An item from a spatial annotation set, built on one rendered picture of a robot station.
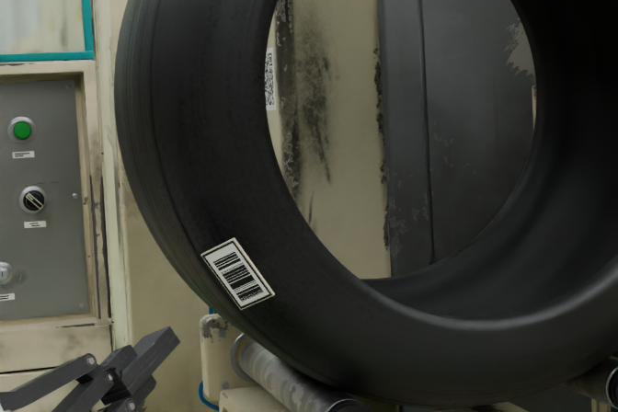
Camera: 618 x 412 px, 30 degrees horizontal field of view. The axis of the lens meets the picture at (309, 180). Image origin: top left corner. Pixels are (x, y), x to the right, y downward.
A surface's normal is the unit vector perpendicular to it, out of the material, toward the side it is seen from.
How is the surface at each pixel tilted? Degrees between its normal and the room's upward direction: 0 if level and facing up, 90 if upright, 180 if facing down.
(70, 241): 90
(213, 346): 90
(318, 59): 90
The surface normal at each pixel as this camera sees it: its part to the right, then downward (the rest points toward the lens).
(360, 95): 0.29, 0.04
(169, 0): -0.50, -0.14
